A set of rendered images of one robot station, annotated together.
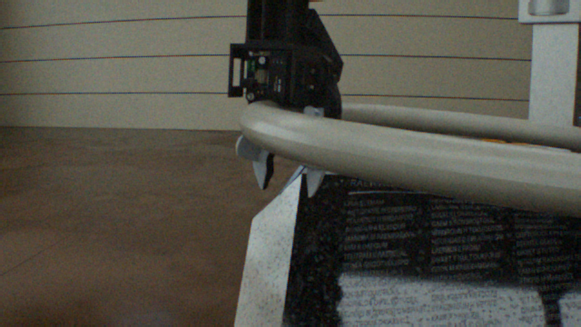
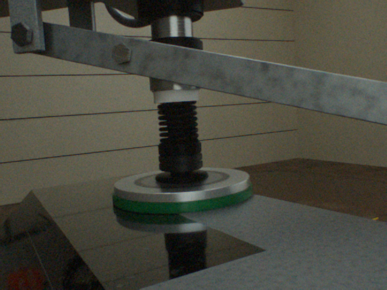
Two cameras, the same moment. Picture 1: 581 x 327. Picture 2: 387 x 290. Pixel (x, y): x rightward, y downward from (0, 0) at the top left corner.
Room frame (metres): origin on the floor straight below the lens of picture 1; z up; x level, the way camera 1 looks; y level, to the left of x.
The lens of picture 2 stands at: (1.20, -0.26, 1.01)
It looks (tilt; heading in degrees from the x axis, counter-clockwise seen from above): 5 degrees down; 230
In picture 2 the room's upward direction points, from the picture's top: 4 degrees counter-clockwise
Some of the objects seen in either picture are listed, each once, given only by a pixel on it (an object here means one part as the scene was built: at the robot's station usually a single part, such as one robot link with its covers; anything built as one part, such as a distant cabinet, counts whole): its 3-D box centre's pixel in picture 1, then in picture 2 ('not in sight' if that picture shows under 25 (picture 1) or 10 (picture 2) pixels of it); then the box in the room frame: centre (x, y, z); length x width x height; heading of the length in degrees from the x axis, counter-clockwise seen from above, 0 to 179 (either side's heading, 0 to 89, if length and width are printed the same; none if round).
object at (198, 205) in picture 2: not in sight; (182, 184); (0.80, -0.75, 0.88); 0.22 x 0.22 x 0.04
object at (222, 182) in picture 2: not in sight; (182, 182); (0.80, -0.75, 0.89); 0.21 x 0.21 x 0.01
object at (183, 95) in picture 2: not in sight; (175, 90); (0.80, -0.75, 1.03); 0.07 x 0.07 x 0.04
